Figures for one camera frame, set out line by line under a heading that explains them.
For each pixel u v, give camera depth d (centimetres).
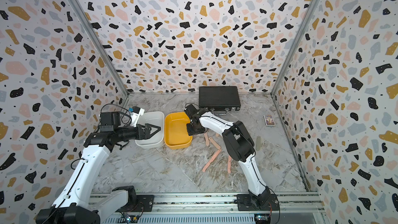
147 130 65
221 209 73
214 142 95
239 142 56
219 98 114
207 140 95
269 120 106
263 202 64
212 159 88
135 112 67
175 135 98
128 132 65
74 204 38
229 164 87
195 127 83
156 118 107
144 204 73
